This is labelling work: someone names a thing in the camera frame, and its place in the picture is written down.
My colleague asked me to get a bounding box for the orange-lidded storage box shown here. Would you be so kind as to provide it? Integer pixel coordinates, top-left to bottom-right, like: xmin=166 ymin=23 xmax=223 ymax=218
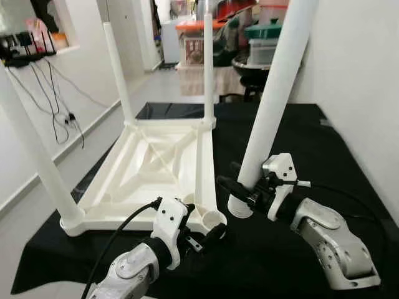
xmin=175 ymin=21 xmax=216 ymax=67

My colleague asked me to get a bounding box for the red metal pot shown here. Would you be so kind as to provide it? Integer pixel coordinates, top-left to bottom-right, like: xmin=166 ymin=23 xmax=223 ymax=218
xmin=215 ymin=0 xmax=257 ymax=20

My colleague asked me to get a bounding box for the beige cloth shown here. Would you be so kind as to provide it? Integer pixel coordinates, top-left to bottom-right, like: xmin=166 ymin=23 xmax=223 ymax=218
xmin=176 ymin=62 xmax=245 ymax=97

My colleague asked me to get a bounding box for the clear plastic food container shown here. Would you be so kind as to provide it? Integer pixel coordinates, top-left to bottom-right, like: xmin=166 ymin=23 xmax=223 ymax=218
xmin=248 ymin=39 xmax=280 ymax=66

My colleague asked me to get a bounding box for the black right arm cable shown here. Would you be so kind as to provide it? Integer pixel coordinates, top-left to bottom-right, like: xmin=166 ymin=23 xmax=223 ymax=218
xmin=296 ymin=181 xmax=390 ymax=250

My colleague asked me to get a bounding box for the dark green lid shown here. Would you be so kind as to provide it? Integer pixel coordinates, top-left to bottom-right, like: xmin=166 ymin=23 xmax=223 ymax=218
xmin=244 ymin=22 xmax=283 ymax=40

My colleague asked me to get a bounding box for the white plastic table top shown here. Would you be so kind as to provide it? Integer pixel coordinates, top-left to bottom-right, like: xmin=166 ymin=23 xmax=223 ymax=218
xmin=60 ymin=118 xmax=229 ymax=238

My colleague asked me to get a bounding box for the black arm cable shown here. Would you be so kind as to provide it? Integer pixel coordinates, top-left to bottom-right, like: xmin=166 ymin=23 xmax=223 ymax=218
xmin=81 ymin=198 xmax=163 ymax=299
xmin=296 ymin=181 xmax=390 ymax=250

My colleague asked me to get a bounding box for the thin black wall cable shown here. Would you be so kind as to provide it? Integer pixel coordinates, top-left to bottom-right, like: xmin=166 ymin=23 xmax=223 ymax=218
xmin=6 ymin=59 xmax=85 ymax=148
xmin=44 ymin=59 xmax=110 ymax=110

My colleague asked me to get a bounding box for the white appliance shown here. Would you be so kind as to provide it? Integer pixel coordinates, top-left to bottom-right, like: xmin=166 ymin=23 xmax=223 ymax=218
xmin=160 ymin=16 xmax=182 ymax=63

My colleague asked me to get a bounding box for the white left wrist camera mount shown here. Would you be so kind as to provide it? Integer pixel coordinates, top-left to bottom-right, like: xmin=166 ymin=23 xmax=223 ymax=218
xmin=151 ymin=197 xmax=190 ymax=270

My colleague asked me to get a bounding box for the pink plastic container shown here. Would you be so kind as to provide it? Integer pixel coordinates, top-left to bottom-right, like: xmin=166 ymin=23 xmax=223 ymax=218
xmin=258 ymin=0 xmax=291 ymax=26

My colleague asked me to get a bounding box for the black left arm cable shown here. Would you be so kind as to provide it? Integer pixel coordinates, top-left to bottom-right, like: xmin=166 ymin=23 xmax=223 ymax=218
xmin=81 ymin=198 xmax=163 ymax=299

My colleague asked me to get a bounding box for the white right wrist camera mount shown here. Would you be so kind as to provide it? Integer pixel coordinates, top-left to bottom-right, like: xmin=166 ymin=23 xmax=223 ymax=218
xmin=262 ymin=153 xmax=311 ymax=222

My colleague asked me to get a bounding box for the black wire rack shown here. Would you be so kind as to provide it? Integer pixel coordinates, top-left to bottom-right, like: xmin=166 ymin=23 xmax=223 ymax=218
xmin=0 ymin=28 xmax=57 ymax=67

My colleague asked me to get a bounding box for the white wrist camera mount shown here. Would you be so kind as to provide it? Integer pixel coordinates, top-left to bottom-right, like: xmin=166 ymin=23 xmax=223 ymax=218
xmin=262 ymin=153 xmax=311 ymax=222
xmin=151 ymin=197 xmax=190 ymax=270

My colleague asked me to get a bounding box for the black wok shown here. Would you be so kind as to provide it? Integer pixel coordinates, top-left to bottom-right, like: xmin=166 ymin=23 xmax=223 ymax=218
xmin=231 ymin=53 xmax=272 ymax=85

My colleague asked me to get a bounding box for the white wall shelf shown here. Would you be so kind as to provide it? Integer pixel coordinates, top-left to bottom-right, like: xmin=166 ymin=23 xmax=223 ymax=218
xmin=54 ymin=45 xmax=81 ymax=56

